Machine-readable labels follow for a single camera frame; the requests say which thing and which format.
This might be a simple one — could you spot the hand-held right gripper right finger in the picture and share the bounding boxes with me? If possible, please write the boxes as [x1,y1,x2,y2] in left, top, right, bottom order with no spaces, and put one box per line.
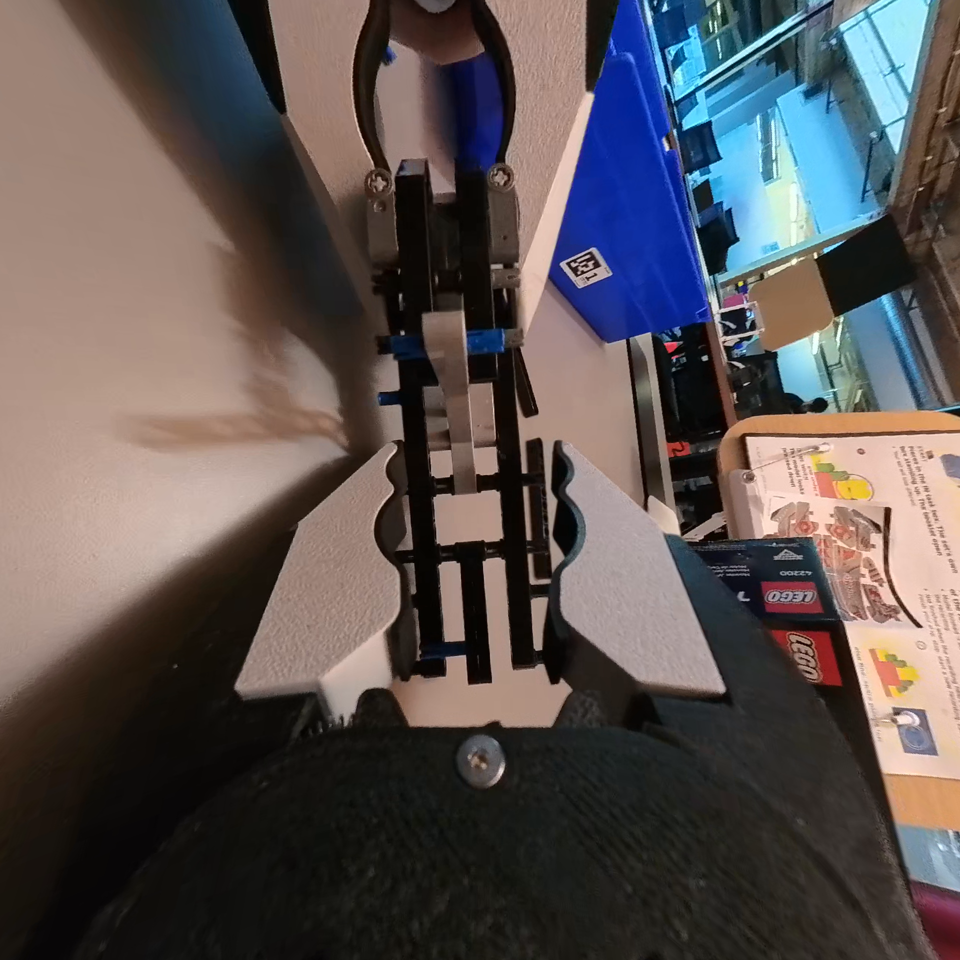
[541,441,727,714]

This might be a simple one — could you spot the short black toy beam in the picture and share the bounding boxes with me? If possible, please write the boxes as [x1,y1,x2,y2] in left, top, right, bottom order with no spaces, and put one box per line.
[513,346,541,419]

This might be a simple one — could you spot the dark toy set box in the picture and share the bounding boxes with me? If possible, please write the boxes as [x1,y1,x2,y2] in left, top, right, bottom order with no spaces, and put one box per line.
[684,536,847,690]

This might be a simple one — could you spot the person's left hand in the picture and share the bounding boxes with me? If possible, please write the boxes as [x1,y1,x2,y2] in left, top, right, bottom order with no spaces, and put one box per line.
[396,0,490,63]

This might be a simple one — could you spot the beige rounded board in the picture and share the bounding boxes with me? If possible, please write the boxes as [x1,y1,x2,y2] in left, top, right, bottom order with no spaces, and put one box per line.
[750,258,835,352]

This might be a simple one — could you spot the blue storage bin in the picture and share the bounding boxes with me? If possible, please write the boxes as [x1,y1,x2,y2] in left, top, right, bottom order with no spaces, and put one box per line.
[438,0,712,345]

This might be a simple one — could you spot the black toy brick model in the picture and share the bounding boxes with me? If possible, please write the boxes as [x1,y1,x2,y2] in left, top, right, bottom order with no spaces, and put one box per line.
[365,157,541,685]

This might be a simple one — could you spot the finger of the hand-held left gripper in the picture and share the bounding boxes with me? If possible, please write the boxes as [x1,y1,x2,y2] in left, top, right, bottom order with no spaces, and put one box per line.
[478,0,619,336]
[266,0,393,320]

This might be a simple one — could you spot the instruction poster on clipboard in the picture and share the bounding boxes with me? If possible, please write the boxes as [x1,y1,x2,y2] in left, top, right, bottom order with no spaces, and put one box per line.
[718,411,960,831]

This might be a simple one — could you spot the maroon tumbler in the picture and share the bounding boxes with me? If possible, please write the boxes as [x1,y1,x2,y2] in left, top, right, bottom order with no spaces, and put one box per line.
[907,881,960,960]

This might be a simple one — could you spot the long black toy beam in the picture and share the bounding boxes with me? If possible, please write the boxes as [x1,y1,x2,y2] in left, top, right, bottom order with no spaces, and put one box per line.
[523,437,550,580]

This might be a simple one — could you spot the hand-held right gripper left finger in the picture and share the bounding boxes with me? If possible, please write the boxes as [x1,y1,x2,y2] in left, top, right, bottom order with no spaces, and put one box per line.
[234,441,419,699]

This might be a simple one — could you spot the black panel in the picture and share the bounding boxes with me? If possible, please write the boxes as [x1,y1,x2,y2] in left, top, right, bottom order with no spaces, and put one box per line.
[816,216,918,316]

